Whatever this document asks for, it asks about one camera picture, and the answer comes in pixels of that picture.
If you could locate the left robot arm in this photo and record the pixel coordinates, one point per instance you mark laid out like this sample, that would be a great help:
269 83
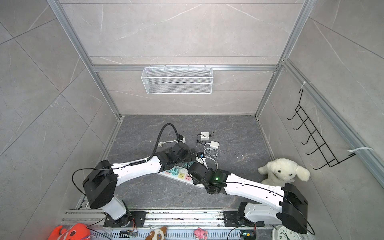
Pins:
99 186

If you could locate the white wire mesh basket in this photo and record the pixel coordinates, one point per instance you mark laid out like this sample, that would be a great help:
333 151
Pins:
177 80

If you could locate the white plush dog toy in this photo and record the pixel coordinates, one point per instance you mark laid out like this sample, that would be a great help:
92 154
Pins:
282 171

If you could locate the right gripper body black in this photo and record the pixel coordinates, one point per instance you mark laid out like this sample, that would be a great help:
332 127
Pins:
196 182

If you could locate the white alarm clock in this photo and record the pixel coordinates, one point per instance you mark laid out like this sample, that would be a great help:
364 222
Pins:
283 233

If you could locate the pink plush toy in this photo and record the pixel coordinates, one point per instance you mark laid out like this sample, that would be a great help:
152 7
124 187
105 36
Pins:
201 234

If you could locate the white charger with black cable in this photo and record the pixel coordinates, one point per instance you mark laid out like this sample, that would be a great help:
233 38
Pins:
205 136

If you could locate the red plush toy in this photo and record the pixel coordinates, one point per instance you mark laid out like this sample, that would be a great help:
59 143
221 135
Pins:
77 232

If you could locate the white multicolour power strip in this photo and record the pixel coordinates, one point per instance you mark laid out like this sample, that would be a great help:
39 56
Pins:
183 176

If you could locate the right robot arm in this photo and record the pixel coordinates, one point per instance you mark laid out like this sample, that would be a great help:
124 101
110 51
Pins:
285 204

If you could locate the teal charger cube front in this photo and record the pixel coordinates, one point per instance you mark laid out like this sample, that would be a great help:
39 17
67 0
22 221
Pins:
174 171

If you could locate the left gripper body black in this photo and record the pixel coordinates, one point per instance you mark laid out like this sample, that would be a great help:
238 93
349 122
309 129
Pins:
188 157

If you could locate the brown white plush toy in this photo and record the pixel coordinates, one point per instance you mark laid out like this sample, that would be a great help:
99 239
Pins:
157 234

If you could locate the black wall hook rack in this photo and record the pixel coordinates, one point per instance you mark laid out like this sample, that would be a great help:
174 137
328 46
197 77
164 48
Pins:
316 137

